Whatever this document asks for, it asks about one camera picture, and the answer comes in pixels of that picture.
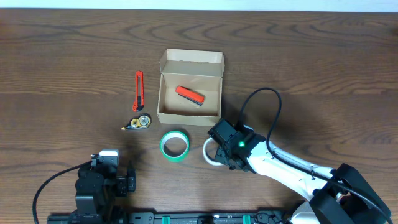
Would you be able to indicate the red black stapler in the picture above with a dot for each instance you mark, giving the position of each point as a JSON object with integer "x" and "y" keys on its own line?
{"x": 190, "y": 95}

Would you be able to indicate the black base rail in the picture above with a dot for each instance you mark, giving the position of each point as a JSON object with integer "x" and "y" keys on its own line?
{"x": 261, "y": 217}

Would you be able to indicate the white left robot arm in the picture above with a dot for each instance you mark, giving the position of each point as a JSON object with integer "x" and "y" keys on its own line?
{"x": 97, "y": 188}

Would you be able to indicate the red utility knife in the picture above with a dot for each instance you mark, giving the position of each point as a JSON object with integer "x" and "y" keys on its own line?
{"x": 139, "y": 91}

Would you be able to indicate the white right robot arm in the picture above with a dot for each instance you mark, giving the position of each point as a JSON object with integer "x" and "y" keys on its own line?
{"x": 339, "y": 195}

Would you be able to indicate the yellow black correction tape dispenser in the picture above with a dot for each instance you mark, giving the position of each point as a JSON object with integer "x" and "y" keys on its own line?
{"x": 142, "y": 121}

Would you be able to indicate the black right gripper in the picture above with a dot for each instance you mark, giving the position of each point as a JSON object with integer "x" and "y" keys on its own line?
{"x": 219, "y": 153}

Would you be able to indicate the white tape roll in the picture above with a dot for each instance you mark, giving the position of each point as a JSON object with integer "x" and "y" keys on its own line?
{"x": 206, "y": 157}

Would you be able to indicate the open cardboard box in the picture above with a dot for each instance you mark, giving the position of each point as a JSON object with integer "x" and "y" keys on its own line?
{"x": 191, "y": 83}

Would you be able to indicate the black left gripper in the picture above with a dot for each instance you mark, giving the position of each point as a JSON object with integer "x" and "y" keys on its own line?
{"x": 123, "y": 184}

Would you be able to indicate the green tape roll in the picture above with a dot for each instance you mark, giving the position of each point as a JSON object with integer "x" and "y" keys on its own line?
{"x": 174, "y": 146}

